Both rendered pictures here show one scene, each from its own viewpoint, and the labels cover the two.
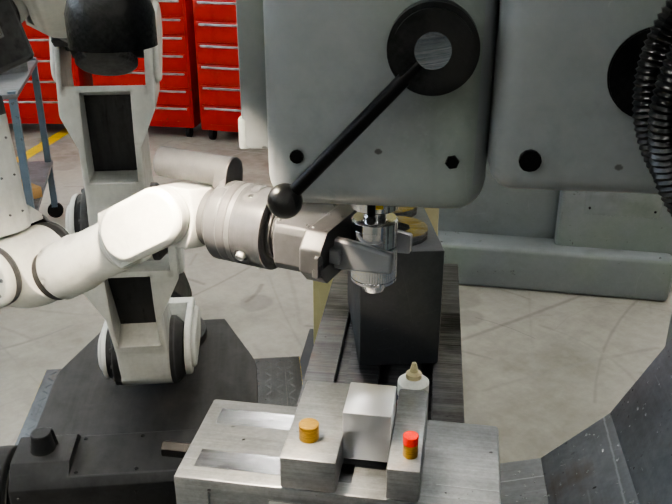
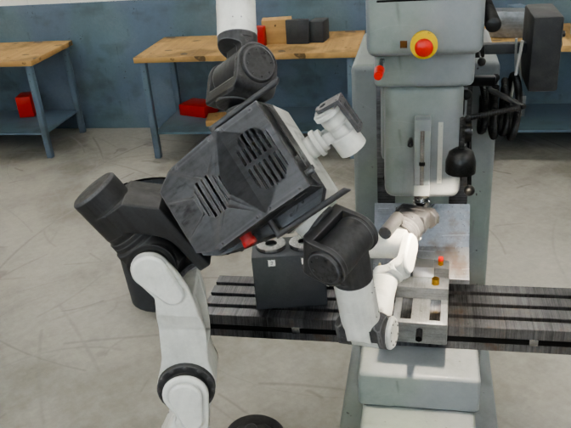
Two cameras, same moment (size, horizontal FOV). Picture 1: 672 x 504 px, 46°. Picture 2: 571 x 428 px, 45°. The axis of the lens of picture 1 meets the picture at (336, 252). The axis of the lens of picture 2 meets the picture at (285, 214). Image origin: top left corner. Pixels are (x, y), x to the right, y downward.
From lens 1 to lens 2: 2.07 m
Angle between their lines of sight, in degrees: 75
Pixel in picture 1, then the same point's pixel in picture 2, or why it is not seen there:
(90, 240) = (392, 282)
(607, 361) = (43, 355)
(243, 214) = (418, 222)
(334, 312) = (271, 313)
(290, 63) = not seen: hidden behind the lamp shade
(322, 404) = (413, 281)
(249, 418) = (406, 310)
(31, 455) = not seen: outside the picture
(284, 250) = (426, 224)
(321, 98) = not seen: hidden behind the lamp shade
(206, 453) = (432, 318)
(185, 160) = (395, 223)
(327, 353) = (314, 314)
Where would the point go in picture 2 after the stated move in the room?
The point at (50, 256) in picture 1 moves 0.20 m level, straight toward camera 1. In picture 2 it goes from (387, 304) to (460, 285)
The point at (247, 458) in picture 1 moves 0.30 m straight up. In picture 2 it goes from (432, 308) to (435, 214)
